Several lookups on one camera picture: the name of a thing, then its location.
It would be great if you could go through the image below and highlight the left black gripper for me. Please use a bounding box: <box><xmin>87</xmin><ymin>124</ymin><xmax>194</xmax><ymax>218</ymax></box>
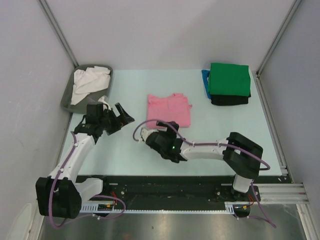
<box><xmin>98</xmin><ymin>103</ymin><xmax>134</xmax><ymax>135</ymax></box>

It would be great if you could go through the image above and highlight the pink t shirt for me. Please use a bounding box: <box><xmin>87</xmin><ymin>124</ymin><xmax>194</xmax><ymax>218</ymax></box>
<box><xmin>146</xmin><ymin>93</ymin><xmax>192</xmax><ymax>128</ymax></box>

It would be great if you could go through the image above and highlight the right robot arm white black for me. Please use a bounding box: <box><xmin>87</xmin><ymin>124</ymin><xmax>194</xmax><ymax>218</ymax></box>
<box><xmin>140</xmin><ymin>121</ymin><xmax>263</xmax><ymax>201</ymax></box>

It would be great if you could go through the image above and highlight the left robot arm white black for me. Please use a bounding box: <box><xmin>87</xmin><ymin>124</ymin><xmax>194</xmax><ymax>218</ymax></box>
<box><xmin>35</xmin><ymin>101</ymin><xmax>134</xmax><ymax>219</ymax></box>

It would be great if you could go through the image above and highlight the grey fabric basket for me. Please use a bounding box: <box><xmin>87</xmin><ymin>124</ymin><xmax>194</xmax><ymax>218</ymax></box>
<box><xmin>60</xmin><ymin>64</ymin><xmax>113</xmax><ymax>114</ymax></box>

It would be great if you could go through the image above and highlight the white t shirt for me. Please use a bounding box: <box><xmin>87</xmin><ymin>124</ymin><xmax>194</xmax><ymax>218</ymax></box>
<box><xmin>70</xmin><ymin>66</ymin><xmax>111</xmax><ymax>105</ymax></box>

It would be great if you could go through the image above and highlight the black folded t shirt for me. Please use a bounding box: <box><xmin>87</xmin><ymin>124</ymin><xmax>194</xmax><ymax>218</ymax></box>
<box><xmin>210</xmin><ymin>94</ymin><xmax>251</xmax><ymax>106</ymax></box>

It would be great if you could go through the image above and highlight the blue folded t shirt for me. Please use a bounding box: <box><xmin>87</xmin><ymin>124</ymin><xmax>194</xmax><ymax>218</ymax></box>
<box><xmin>201</xmin><ymin>69</ymin><xmax>211</xmax><ymax>99</ymax></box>

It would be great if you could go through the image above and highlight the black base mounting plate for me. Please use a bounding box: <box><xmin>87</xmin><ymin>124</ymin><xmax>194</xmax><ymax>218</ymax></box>
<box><xmin>74</xmin><ymin>174</ymin><xmax>292</xmax><ymax>210</ymax></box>

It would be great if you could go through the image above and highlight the green folded t shirt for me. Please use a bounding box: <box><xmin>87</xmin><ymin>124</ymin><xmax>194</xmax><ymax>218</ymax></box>
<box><xmin>208</xmin><ymin>62</ymin><xmax>251</xmax><ymax>97</ymax></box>

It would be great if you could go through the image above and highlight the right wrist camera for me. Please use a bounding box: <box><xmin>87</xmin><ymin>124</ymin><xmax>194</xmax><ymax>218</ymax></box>
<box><xmin>140</xmin><ymin>127</ymin><xmax>158</xmax><ymax>142</ymax></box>

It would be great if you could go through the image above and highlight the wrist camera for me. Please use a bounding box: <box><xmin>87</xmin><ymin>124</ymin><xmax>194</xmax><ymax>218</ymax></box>
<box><xmin>97</xmin><ymin>95</ymin><xmax>110</xmax><ymax>108</ymax></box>
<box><xmin>140</xmin><ymin>127</ymin><xmax>158</xmax><ymax>142</ymax></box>

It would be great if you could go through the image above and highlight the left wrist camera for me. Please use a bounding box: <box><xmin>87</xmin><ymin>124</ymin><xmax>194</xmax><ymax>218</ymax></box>
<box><xmin>97</xmin><ymin>95</ymin><xmax>110</xmax><ymax>108</ymax></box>

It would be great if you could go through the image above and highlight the right aluminium frame post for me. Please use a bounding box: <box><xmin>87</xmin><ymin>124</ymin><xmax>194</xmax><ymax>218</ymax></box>
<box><xmin>255</xmin><ymin>0</ymin><xmax>305</xmax><ymax>76</ymax></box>

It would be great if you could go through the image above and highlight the aluminium frame post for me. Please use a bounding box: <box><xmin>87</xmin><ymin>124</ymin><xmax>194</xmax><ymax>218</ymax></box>
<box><xmin>37</xmin><ymin>0</ymin><xmax>79</xmax><ymax>68</ymax></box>
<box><xmin>255</xmin><ymin>0</ymin><xmax>305</xmax><ymax>76</ymax></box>

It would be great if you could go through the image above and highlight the white slotted cable duct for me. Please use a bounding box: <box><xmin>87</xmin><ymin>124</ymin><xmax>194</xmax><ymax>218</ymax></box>
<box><xmin>79</xmin><ymin>201</ymin><xmax>252</xmax><ymax>215</ymax></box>

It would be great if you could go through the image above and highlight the left aluminium frame post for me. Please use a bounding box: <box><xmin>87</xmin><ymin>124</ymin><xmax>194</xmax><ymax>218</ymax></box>
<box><xmin>37</xmin><ymin>0</ymin><xmax>79</xmax><ymax>68</ymax></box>

